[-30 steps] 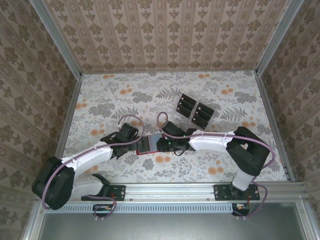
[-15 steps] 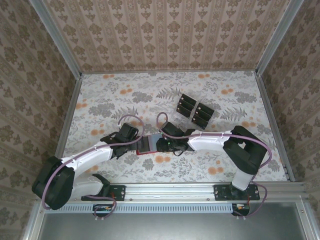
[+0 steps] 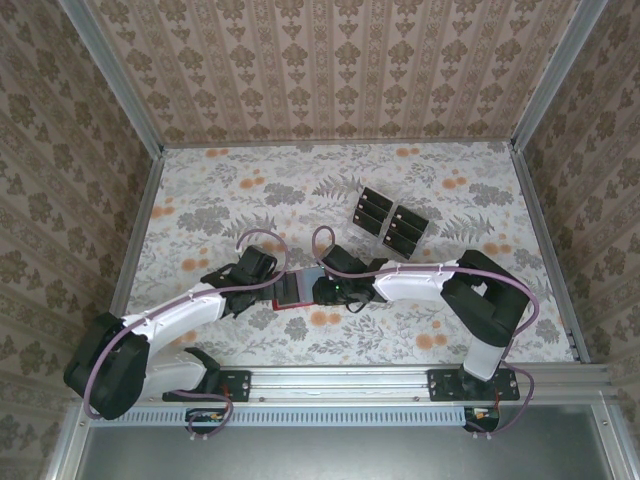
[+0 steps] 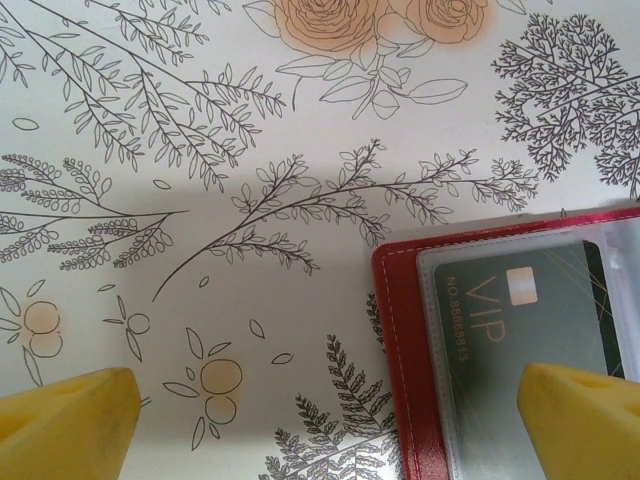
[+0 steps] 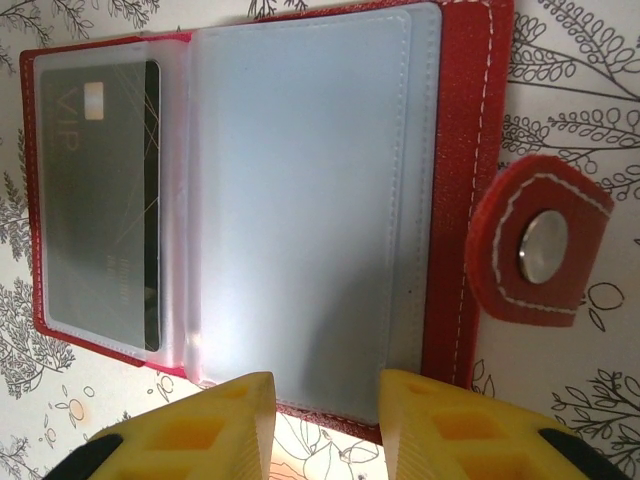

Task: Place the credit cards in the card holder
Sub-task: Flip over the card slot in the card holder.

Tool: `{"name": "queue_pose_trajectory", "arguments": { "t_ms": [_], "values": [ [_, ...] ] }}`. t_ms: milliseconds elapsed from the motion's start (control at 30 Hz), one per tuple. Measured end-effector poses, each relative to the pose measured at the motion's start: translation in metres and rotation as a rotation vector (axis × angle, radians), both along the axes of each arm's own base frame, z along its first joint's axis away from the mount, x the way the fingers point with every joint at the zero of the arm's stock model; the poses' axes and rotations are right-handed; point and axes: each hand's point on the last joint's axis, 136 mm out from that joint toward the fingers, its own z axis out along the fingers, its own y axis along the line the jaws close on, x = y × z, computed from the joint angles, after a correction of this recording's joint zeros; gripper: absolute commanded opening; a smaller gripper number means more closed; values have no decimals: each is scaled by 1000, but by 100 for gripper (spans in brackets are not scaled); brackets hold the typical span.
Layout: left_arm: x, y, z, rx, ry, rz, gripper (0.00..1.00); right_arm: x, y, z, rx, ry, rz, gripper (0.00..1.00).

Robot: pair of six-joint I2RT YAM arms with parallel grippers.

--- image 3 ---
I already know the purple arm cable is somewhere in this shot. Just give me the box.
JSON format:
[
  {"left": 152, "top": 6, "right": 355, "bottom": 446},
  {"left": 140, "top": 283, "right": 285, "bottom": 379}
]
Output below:
[
  {"left": 82, "top": 227, "right": 291, "bottom": 444},
  {"left": 312, "top": 225, "right": 541, "bottom": 441}
]

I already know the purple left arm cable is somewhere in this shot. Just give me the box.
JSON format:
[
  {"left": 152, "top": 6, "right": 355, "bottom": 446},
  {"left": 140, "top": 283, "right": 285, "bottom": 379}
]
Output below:
[{"left": 82, "top": 227, "right": 291, "bottom": 444}]

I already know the red framed grey card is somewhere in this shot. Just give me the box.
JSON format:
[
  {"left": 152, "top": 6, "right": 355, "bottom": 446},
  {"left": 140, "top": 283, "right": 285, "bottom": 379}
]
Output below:
[{"left": 272, "top": 267, "right": 327, "bottom": 313}]

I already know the small black controller board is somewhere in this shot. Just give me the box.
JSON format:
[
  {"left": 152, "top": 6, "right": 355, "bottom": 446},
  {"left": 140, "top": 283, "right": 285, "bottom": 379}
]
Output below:
[
  {"left": 462, "top": 405, "right": 501, "bottom": 434},
  {"left": 184, "top": 407, "right": 226, "bottom": 434}
]

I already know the aluminium table edge rail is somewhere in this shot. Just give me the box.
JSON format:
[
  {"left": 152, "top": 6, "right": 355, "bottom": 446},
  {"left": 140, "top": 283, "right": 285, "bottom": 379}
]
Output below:
[
  {"left": 159, "top": 139, "right": 516, "bottom": 150},
  {"left": 107, "top": 147, "right": 166, "bottom": 321},
  {"left": 508, "top": 142, "right": 589, "bottom": 366}
]

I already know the grey metal panel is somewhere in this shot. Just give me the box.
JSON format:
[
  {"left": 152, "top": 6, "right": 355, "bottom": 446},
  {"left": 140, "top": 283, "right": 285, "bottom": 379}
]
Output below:
[{"left": 74, "top": 424, "right": 609, "bottom": 480}]

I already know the white slotted cable duct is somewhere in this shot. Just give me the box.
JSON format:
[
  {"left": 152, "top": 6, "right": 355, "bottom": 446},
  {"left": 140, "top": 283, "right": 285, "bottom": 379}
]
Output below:
[{"left": 91, "top": 404, "right": 501, "bottom": 427}]

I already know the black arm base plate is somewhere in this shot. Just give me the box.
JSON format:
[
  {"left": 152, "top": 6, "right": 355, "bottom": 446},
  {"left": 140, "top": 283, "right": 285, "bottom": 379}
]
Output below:
[
  {"left": 162, "top": 369, "right": 252, "bottom": 404},
  {"left": 427, "top": 368, "right": 521, "bottom": 403}
]

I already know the aluminium extrusion rail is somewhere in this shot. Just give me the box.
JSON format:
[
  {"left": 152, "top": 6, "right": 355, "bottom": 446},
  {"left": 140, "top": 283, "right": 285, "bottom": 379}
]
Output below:
[{"left": 72, "top": 364, "right": 617, "bottom": 405}]

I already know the clear acrylic card stand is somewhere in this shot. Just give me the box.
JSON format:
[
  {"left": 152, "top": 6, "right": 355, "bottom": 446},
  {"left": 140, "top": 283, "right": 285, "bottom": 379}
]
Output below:
[{"left": 342, "top": 185, "right": 430, "bottom": 262}]

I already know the aluminium frame bar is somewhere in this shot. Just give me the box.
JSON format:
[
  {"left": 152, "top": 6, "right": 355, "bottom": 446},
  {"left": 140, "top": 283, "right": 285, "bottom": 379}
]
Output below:
[
  {"left": 43, "top": 399, "right": 95, "bottom": 480},
  {"left": 591, "top": 402, "right": 640, "bottom": 480}
]

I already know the aluminium frame post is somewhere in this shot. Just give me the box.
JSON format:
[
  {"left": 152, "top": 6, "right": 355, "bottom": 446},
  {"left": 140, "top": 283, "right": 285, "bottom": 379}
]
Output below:
[
  {"left": 58, "top": 0, "right": 166, "bottom": 159},
  {"left": 508, "top": 0, "right": 610, "bottom": 154}
]

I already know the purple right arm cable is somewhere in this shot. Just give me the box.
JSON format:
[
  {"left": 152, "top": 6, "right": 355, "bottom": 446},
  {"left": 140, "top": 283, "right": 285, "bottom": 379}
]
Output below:
[{"left": 312, "top": 225, "right": 541, "bottom": 441}]

